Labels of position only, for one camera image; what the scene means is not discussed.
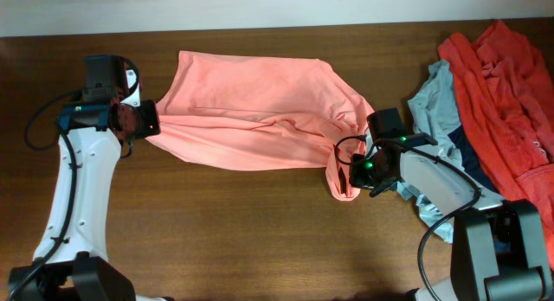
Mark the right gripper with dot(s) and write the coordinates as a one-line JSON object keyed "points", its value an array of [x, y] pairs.
{"points": [[357, 179]]}

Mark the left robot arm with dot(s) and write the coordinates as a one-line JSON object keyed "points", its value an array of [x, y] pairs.
{"points": [[96, 122]]}

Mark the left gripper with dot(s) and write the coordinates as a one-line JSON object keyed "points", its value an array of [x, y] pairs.
{"points": [[151, 125]]}

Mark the grey shirt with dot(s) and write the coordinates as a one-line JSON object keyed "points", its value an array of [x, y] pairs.
{"points": [[434, 111]]}

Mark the navy blue garment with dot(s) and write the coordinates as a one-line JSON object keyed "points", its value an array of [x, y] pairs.
{"points": [[471, 165]]}

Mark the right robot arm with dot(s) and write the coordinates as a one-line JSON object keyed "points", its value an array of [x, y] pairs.
{"points": [[477, 272]]}

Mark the salmon pink shirt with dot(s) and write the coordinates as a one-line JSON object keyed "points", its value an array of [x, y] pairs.
{"points": [[251, 113]]}

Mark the red shirt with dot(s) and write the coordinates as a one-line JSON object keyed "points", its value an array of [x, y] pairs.
{"points": [[504, 95]]}

